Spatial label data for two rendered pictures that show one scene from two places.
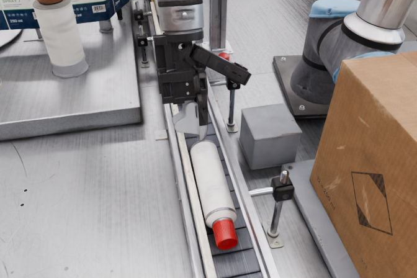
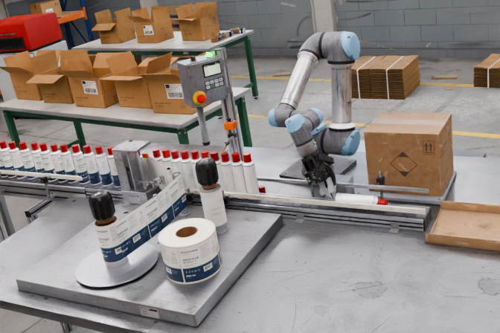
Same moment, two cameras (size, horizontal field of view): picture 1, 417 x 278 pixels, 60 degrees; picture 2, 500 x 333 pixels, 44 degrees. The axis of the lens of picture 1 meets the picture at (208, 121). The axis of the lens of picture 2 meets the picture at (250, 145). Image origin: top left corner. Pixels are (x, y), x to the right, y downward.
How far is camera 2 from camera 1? 211 cm
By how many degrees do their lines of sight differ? 45
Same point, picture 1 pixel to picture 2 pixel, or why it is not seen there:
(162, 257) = (370, 233)
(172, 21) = (312, 147)
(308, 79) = not seen: hidden behind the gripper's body
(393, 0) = (348, 111)
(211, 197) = (367, 198)
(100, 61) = not seen: hidden behind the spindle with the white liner
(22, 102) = (234, 246)
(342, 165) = (385, 165)
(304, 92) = not seen: hidden behind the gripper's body
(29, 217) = (315, 261)
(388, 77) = (379, 128)
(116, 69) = (238, 215)
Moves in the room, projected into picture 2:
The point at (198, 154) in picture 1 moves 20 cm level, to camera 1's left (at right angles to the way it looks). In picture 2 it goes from (341, 196) to (314, 219)
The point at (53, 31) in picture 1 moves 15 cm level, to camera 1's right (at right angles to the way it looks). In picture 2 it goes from (220, 202) to (245, 186)
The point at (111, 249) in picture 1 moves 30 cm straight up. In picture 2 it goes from (354, 243) to (347, 169)
